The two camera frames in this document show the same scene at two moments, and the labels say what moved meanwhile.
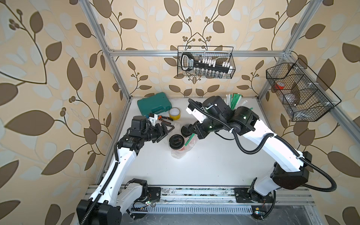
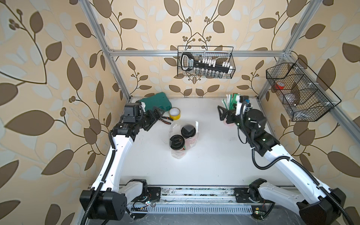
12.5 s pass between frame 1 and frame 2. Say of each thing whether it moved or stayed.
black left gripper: moved
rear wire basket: stayed
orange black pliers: stayed
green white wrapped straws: stayed
